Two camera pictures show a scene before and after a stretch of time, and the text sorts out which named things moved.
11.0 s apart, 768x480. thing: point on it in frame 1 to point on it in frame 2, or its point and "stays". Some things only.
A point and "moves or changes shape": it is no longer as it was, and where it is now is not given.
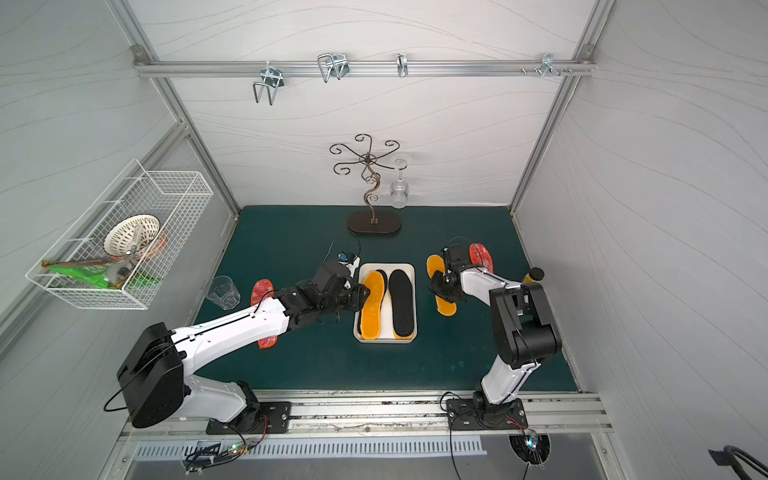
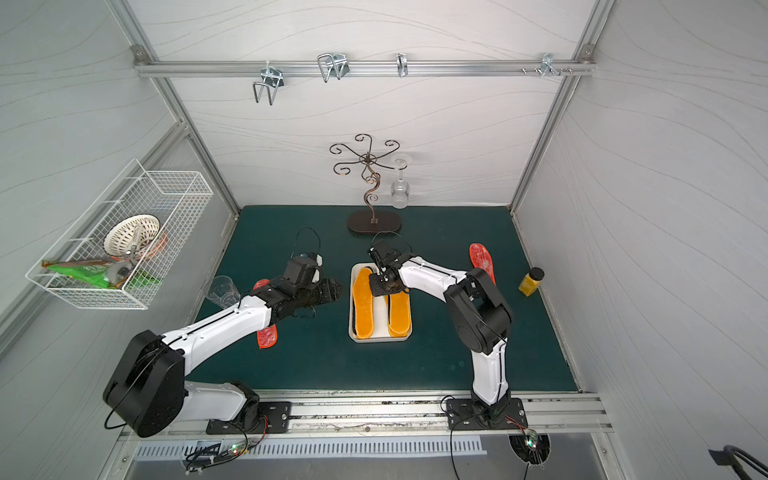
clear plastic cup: (224, 293) stays
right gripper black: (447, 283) to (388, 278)
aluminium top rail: (364, 68) stays
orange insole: (370, 323) moves or changes shape
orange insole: (435, 264) moves or changes shape
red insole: (263, 290) stays
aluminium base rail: (556, 415) stays
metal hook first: (272, 79) stays
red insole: (481, 257) stays
